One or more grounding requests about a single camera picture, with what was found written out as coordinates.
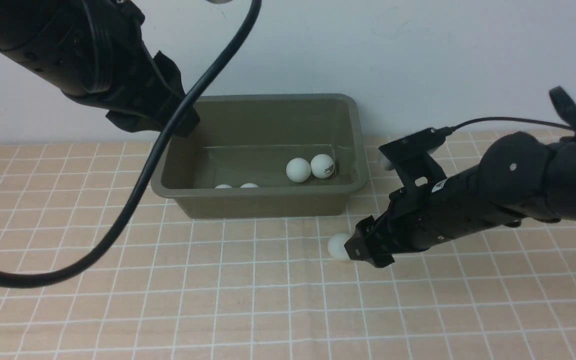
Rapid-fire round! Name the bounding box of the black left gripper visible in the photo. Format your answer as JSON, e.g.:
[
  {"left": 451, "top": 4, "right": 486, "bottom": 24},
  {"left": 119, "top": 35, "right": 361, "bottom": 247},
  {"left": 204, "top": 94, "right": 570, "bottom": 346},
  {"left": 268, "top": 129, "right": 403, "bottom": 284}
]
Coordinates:
[{"left": 68, "top": 0, "right": 186, "bottom": 133}]

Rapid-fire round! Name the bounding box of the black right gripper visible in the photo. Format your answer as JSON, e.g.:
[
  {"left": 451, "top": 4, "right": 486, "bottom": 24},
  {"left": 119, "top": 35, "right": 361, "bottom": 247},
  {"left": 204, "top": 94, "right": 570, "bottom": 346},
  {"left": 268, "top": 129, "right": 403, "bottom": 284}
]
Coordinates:
[{"left": 343, "top": 167, "right": 489, "bottom": 269}]

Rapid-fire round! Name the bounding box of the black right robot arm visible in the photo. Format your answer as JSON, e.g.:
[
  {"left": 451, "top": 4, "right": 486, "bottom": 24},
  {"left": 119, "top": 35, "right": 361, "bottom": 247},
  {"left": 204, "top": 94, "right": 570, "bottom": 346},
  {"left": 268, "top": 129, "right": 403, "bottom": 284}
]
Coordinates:
[{"left": 342, "top": 130, "right": 576, "bottom": 268}]

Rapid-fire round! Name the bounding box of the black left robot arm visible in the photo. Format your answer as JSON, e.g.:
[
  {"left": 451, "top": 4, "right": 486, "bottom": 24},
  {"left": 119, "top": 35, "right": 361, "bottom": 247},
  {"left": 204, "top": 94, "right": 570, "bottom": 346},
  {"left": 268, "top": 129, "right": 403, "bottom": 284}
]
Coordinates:
[{"left": 0, "top": 0, "right": 186, "bottom": 133}]

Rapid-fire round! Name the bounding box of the olive green plastic bin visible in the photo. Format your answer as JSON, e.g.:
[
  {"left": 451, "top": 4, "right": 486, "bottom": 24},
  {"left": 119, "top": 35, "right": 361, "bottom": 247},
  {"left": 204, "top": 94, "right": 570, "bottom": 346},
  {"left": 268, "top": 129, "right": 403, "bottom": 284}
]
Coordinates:
[{"left": 150, "top": 93, "right": 370, "bottom": 220}]

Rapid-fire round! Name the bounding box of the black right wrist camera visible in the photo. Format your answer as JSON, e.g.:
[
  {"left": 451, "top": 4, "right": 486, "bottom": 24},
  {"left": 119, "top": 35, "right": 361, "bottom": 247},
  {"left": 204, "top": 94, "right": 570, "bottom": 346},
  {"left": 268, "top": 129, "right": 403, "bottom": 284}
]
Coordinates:
[{"left": 378, "top": 127, "right": 453, "bottom": 194}]

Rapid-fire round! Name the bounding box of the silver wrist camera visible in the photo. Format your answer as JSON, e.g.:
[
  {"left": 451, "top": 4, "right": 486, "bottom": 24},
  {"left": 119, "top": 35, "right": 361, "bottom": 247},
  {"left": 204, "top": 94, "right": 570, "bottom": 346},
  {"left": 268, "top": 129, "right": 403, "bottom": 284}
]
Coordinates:
[{"left": 206, "top": 0, "right": 232, "bottom": 5}]

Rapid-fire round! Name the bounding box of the thin black camera cable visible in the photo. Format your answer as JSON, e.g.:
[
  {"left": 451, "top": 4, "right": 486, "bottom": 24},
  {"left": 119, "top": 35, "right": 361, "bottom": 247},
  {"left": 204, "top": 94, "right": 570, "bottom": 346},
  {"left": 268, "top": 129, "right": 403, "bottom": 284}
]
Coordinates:
[{"left": 448, "top": 86, "right": 576, "bottom": 143}]

